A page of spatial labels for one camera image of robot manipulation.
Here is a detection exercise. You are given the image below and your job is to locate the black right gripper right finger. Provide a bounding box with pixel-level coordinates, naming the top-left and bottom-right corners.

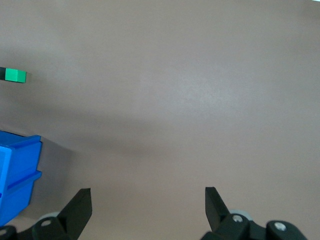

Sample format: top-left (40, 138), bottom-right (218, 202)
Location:
top-left (201, 186), bottom-right (309, 240)

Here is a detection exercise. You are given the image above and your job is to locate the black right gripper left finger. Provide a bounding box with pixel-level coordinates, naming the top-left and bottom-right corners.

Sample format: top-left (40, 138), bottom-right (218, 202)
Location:
top-left (31, 187), bottom-right (93, 240)

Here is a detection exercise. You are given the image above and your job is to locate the green cube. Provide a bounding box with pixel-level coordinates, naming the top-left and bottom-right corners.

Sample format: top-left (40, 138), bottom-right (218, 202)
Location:
top-left (4, 67), bottom-right (27, 84)

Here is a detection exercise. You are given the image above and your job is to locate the blue plastic storage bin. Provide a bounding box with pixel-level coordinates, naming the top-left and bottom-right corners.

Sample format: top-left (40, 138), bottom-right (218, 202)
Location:
top-left (0, 129), bottom-right (43, 227)

